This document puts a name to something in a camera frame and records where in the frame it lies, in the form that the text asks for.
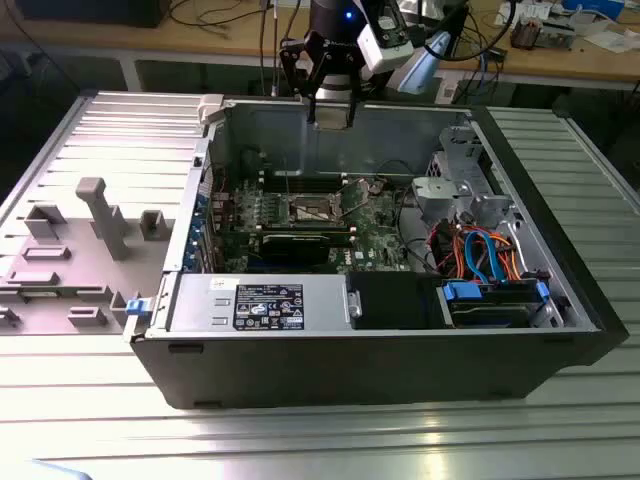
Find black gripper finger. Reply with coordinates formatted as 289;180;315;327
278;29;327;126
347;48;370;127

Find silver CPU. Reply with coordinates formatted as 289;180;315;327
313;105;351;132

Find metal socket cover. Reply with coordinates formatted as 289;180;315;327
333;175;374;221

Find CPU socket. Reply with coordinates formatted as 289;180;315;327
285;192;347;225

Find silver metal disk bay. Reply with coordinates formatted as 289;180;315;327
412;124;521;231

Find green motherboard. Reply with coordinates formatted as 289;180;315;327
212;169;419;274

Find copper heat sink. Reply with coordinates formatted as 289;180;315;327
509;17;539;50

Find black graphics card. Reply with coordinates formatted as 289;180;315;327
259;230;332;266

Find wooden desk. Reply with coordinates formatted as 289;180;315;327
0;0;640;94

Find grey metal circuit part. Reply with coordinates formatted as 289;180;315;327
539;14;584;51

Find black monitor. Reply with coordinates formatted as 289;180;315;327
14;0;166;29

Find black plastic shroud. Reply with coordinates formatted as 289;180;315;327
349;272;441;330

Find blue box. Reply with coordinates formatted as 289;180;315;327
562;0;626;14

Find silver power supply unit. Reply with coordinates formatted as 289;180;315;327
169;273;351;334

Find white papers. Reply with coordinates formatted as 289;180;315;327
584;24;640;54

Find hard disk in blue carrier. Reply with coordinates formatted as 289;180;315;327
442;279;549;329

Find black PC case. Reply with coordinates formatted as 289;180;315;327
128;94;630;411

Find grey parts rack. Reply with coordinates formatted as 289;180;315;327
0;176;176;336

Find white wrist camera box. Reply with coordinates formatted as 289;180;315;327
357;22;416;74

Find blue flat wire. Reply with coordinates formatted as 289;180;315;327
462;225;507;287

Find orange wire bundle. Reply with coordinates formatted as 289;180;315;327
434;219;524;281

